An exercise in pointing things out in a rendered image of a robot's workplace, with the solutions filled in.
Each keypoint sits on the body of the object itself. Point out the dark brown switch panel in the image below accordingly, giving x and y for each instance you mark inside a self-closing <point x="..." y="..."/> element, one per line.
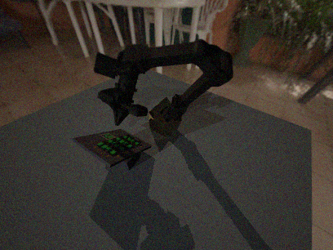
<point x="113" y="147"/>

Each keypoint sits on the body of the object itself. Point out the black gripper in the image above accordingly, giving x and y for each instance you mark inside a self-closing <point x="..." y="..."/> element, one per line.
<point x="120" y="111"/>

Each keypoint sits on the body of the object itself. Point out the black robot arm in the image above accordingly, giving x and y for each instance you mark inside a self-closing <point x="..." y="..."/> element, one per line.
<point x="135" y="59"/>

